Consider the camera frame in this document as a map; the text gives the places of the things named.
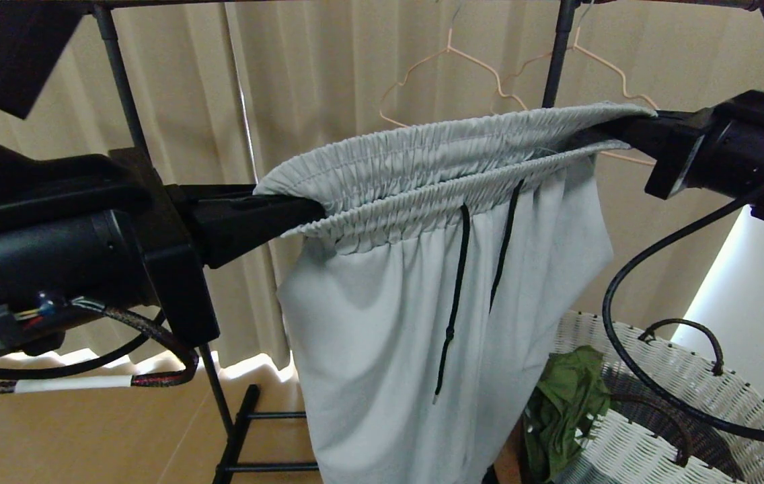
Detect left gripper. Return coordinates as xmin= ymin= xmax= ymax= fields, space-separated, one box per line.
xmin=0 ymin=148 xmax=326 ymax=347

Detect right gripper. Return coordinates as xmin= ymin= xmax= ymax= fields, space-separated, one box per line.
xmin=567 ymin=86 xmax=764 ymax=202

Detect pink clothes hanger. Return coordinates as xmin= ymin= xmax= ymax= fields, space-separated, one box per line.
xmin=490 ymin=0 xmax=660 ymax=167
xmin=379 ymin=0 xmax=531 ymax=130

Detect pale grey shorts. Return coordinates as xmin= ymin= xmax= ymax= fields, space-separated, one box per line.
xmin=254 ymin=101 xmax=658 ymax=484

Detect black clothes rack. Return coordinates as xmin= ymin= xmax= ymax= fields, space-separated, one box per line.
xmin=83 ymin=0 xmax=763 ymax=484

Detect white laundry basket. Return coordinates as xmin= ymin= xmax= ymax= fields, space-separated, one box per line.
xmin=543 ymin=311 xmax=764 ymax=484

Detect beige curtain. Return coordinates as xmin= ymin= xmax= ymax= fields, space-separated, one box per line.
xmin=0 ymin=0 xmax=764 ymax=377

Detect green garment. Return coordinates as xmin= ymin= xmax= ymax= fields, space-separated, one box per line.
xmin=523 ymin=345 xmax=615 ymax=483

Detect black cable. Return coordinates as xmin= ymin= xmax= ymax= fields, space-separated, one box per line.
xmin=0 ymin=309 xmax=167 ymax=380
xmin=601 ymin=168 xmax=764 ymax=446

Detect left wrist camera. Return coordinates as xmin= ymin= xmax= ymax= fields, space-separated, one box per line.
xmin=0 ymin=0 xmax=154 ymax=226

